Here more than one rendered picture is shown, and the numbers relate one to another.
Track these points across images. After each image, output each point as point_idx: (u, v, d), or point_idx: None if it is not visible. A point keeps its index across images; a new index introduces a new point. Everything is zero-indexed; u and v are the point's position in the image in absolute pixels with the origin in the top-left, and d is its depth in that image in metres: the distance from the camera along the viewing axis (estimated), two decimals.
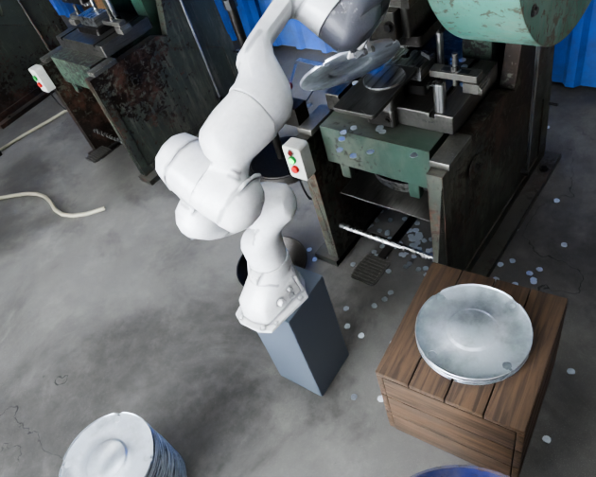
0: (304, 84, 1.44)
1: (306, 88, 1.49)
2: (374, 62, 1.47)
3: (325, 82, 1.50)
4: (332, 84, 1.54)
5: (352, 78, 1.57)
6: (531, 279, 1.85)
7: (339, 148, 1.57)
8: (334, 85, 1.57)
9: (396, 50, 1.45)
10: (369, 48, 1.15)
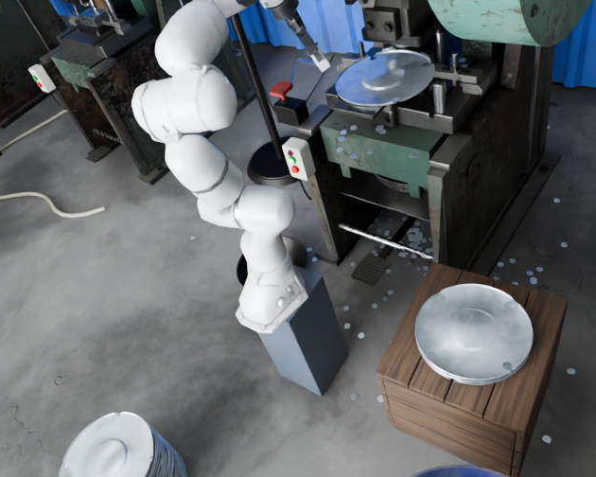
0: (352, 101, 1.48)
1: (339, 95, 1.51)
2: (388, 61, 1.58)
3: (352, 84, 1.54)
4: (344, 77, 1.58)
5: (352, 62, 1.61)
6: (531, 279, 1.85)
7: (339, 148, 1.57)
8: (341, 75, 1.59)
9: (406, 50, 1.59)
10: None
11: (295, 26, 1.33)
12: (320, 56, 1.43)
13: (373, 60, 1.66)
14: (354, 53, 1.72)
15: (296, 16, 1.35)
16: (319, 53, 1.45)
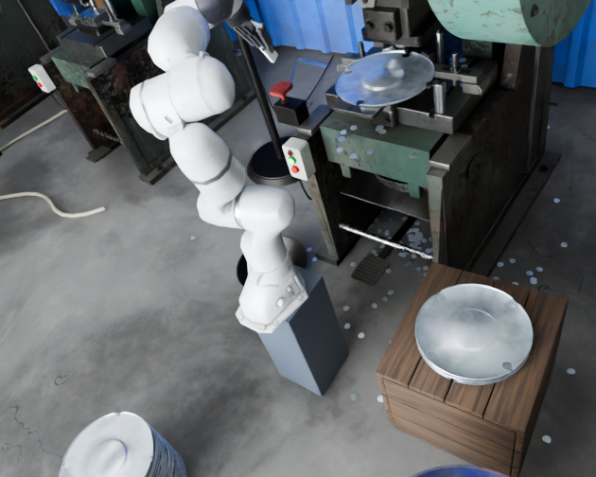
0: (430, 69, 1.49)
1: (431, 79, 1.45)
2: (358, 91, 1.51)
3: (409, 85, 1.46)
4: (403, 96, 1.43)
5: (379, 104, 1.43)
6: (531, 279, 1.85)
7: (339, 148, 1.57)
8: (401, 100, 1.42)
9: (335, 90, 1.53)
10: None
11: (255, 24, 1.45)
12: (271, 47, 1.57)
13: None
14: (354, 53, 1.72)
15: None
16: None
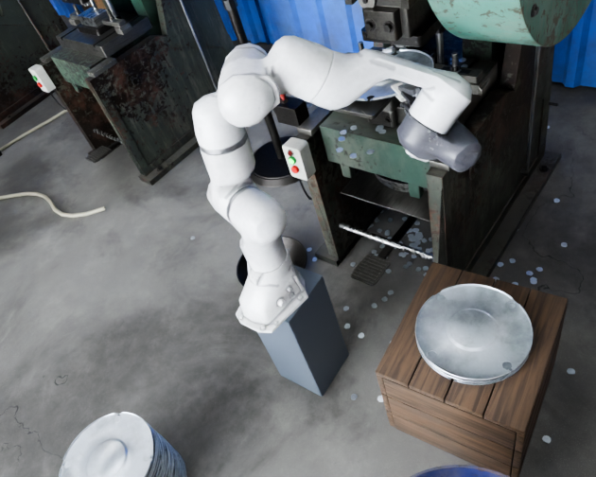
0: None
1: (387, 51, 1.61)
2: None
3: None
4: (413, 55, 1.55)
5: (430, 58, 1.50)
6: (531, 279, 1.85)
7: (339, 148, 1.57)
8: (421, 53, 1.54)
9: None
10: None
11: None
12: (399, 87, 1.38)
13: None
14: None
15: None
16: (400, 96, 1.40)
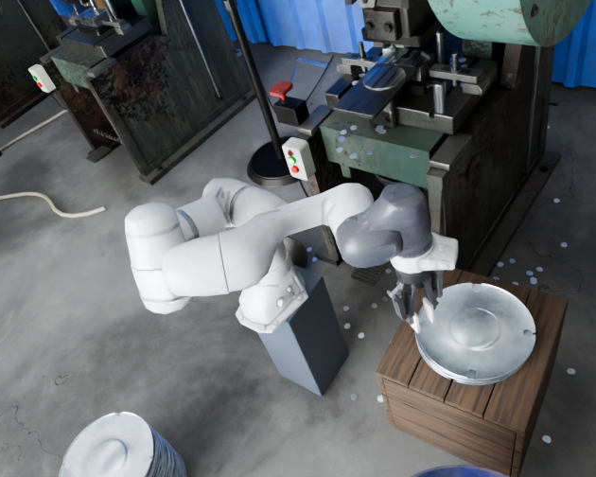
0: (520, 308, 1.35)
1: (534, 324, 1.31)
2: (457, 355, 1.31)
3: (513, 336, 1.30)
4: (518, 355, 1.27)
5: (501, 375, 1.24)
6: (531, 279, 1.85)
7: (339, 148, 1.57)
8: (521, 362, 1.25)
9: (430, 359, 1.31)
10: None
11: (395, 289, 1.07)
12: (409, 322, 1.16)
13: (373, 60, 1.66)
14: (354, 53, 1.72)
15: (412, 284, 1.07)
16: (429, 309, 1.17)
